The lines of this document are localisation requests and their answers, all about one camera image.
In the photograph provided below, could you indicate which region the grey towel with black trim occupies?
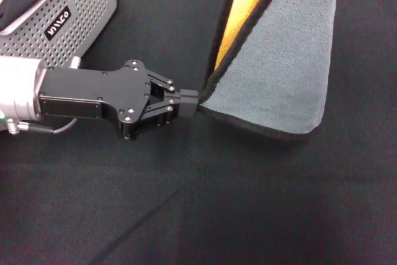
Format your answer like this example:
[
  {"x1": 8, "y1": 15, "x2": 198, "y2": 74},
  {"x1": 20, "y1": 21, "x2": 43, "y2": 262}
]
[{"x1": 198, "y1": 0, "x2": 339, "y2": 145}]

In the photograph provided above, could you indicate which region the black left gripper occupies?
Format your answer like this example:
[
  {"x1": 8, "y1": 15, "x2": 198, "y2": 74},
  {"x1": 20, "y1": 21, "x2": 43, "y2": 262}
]
[{"x1": 38, "y1": 59, "x2": 200, "y2": 141}]

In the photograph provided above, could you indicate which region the black tablecloth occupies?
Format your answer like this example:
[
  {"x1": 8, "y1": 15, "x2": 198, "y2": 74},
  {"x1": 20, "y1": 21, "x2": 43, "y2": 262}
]
[{"x1": 0, "y1": 0, "x2": 397, "y2": 265}]

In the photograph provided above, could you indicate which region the silver spring plug with cable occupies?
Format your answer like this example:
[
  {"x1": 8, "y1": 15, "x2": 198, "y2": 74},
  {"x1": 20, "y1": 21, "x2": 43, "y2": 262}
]
[{"x1": 5, "y1": 118, "x2": 78, "y2": 136}]

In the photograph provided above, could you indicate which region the grey perforated storage box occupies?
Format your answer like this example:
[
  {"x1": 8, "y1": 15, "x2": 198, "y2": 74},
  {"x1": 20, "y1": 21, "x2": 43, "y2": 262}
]
[{"x1": 0, "y1": 0, "x2": 118, "y2": 69}]

